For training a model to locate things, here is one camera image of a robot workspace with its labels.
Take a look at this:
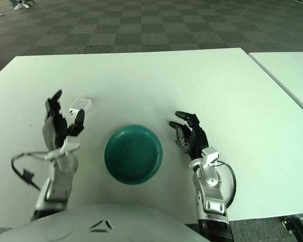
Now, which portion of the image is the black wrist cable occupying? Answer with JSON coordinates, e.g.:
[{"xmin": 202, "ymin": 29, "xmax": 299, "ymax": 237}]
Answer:
[
  {"xmin": 214, "ymin": 161, "xmax": 237, "ymax": 210},
  {"xmin": 11, "ymin": 150, "xmax": 55, "ymax": 191}
]

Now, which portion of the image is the grey robot torso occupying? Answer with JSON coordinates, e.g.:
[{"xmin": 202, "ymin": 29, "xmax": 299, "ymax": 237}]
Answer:
[{"xmin": 0, "ymin": 203, "xmax": 205, "ymax": 242}]

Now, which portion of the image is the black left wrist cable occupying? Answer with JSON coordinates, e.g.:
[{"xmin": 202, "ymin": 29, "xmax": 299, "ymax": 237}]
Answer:
[{"xmin": 11, "ymin": 150, "xmax": 55, "ymax": 191}]

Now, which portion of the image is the white charger block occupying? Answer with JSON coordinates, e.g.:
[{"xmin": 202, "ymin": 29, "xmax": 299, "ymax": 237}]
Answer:
[{"xmin": 68, "ymin": 97, "xmax": 93, "ymax": 114}]

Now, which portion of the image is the black table frame foot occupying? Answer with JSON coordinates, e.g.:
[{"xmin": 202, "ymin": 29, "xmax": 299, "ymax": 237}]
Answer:
[{"xmin": 281, "ymin": 215, "xmax": 303, "ymax": 242}]

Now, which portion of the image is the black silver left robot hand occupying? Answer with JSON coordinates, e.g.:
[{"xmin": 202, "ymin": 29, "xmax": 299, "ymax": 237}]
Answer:
[{"xmin": 41, "ymin": 89, "xmax": 86, "ymax": 155}]

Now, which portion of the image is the white adjacent table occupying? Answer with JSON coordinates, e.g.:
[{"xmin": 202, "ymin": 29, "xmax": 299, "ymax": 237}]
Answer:
[{"xmin": 248, "ymin": 51, "xmax": 303, "ymax": 116}]

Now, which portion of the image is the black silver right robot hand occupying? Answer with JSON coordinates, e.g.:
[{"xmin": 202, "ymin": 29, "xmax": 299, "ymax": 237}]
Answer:
[{"xmin": 168, "ymin": 110, "xmax": 220, "ymax": 165}]

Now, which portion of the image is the green round plate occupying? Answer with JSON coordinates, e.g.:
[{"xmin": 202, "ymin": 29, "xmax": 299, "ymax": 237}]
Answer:
[{"xmin": 104, "ymin": 125, "xmax": 164, "ymax": 186}]

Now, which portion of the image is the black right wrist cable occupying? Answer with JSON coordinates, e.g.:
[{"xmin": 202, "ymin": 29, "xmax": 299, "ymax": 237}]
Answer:
[{"xmin": 214, "ymin": 161, "xmax": 237, "ymax": 210}]

